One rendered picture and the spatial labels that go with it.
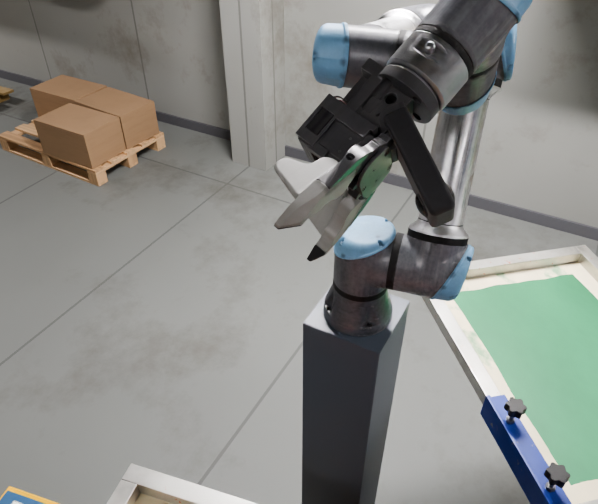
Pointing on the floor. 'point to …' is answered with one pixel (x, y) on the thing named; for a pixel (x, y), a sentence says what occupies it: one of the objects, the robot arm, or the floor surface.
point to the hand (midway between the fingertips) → (298, 252)
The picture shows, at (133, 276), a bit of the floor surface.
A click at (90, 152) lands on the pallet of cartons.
